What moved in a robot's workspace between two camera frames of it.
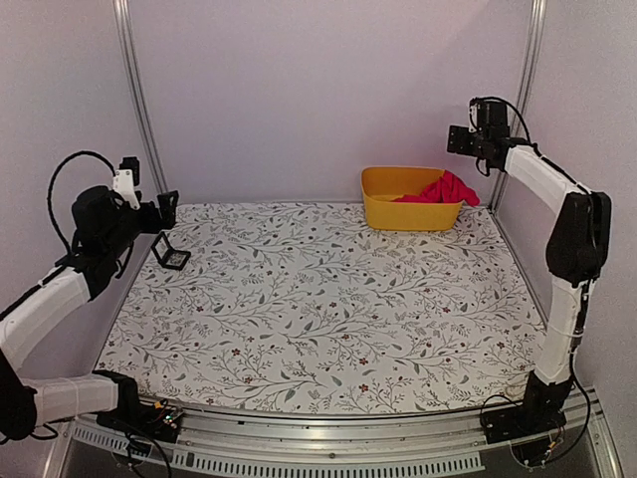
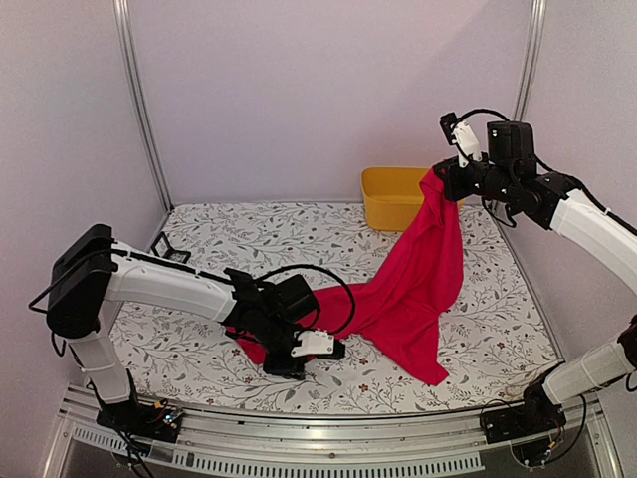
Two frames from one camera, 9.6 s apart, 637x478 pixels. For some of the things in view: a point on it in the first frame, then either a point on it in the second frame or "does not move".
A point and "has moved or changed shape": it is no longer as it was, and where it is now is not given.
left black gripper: (168, 214) to (287, 370)
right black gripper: (456, 143) to (455, 190)
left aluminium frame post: (136, 89) does not move
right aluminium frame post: (537, 16) does not move
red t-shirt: (448, 188) has moved or changed shape
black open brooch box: (166, 256) does not move
